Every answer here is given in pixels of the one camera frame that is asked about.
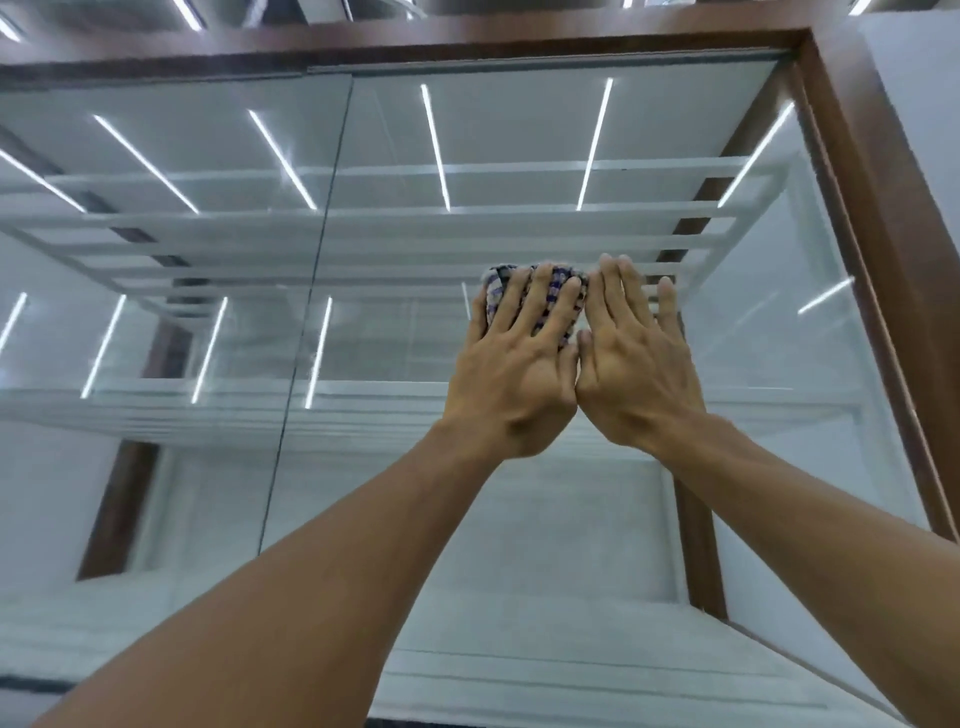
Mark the person's right hand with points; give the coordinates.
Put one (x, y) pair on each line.
(637, 375)

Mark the person's left hand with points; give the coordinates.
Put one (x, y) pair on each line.
(517, 390)

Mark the blue white checkered cloth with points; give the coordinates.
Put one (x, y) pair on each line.
(499, 274)

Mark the wooden glass display cabinet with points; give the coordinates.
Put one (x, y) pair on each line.
(870, 150)

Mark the person's left forearm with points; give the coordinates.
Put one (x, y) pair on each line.
(262, 622)

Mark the person's right forearm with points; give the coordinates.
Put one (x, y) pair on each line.
(825, 540)

